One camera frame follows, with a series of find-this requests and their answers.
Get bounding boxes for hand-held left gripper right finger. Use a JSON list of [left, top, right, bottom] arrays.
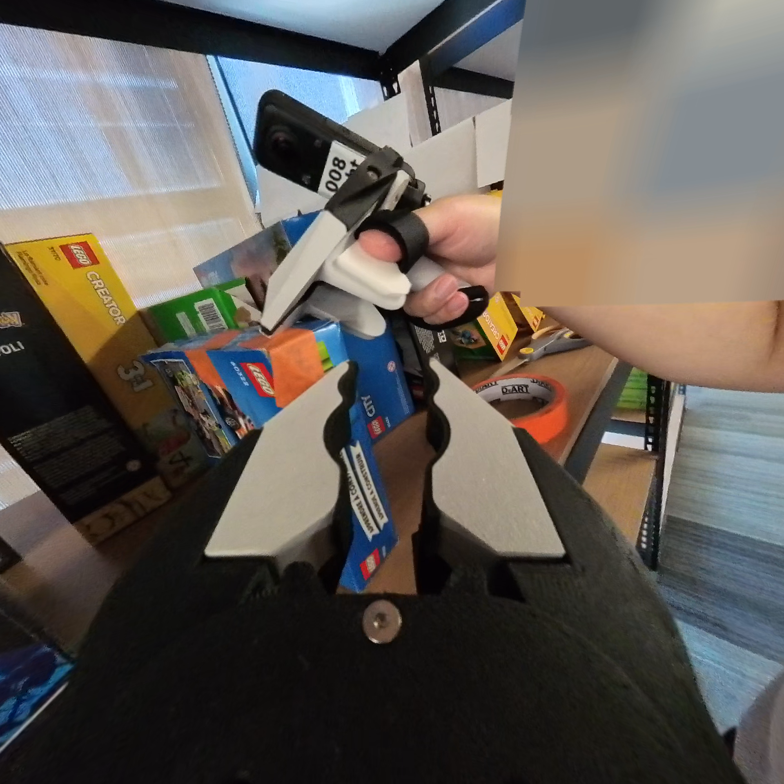
[[415, 357, 568, 593]]

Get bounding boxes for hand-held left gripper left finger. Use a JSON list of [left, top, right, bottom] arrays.
[[204, 360, 360, 592]]

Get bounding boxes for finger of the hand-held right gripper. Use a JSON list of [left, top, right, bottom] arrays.
[[259, 210, 357, 336]]

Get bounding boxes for orange tape roll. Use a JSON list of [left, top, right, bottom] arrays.
[[470, 375, 570, 449]]

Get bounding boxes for small blue toy car box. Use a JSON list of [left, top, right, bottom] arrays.
[[140, 318, 399, 594]]

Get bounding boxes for black bat logo box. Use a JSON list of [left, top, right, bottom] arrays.
[[0, 606, 77, 745]]

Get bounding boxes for person's right forearm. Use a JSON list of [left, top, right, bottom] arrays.
[[539, 299, 784, 394]]

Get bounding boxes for person's right hand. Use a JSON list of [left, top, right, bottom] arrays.
[[358, 195, 504, 327]]

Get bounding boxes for green box with barcode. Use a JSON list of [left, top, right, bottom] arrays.
[[147, 278, 258, 344]]

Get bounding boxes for large blue toy box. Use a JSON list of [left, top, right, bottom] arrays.
[[195, 211, 417, 441]]

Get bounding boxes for grey yellow scissors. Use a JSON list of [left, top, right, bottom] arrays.
[[484, 327, 594, 382]]

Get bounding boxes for yellow toy box green picture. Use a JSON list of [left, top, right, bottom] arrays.
[[450, 291, 546, 362]]

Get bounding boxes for yellow toy box brown side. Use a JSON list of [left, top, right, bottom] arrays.
[[3, 233, 212, 491]]

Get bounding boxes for black box yellow logo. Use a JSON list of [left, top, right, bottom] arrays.
[[0, 245, 157, 524]]

